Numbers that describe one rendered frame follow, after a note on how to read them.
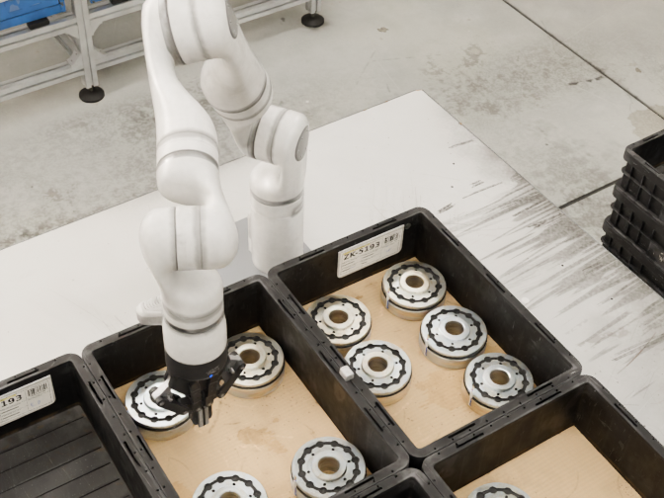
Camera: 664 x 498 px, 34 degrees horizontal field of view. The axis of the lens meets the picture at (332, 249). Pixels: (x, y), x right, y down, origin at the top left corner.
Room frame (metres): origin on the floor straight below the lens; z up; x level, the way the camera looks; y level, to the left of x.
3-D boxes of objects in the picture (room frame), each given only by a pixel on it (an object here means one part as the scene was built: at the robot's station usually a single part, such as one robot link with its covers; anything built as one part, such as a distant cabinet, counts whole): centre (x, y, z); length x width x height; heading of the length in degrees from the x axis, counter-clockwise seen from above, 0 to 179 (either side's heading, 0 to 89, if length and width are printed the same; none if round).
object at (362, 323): (1.11, -0.02, 0.86); 0.10 x 0.10 x 0.01
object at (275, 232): (1.37, 0.10, 0.81); 0.09 x 0.09 x 0.17; 42
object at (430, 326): (1.10, -0.19, 0.86); 0.10 x 0.10 x 0.01
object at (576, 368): (1.06, -0.13, 0.92); 0.40 x 0.30 x 0.02; 35
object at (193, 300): (0.84, 0.16, 1.25); 0.09 x 0.07 x 0.15; 98
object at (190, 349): (0.85, 0.17, 1.15); 0.11 x 0.09 x 0.06; 35
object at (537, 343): (1.06, -0.13, 0.87); 0.40 x 0.30 x 0.11; 35
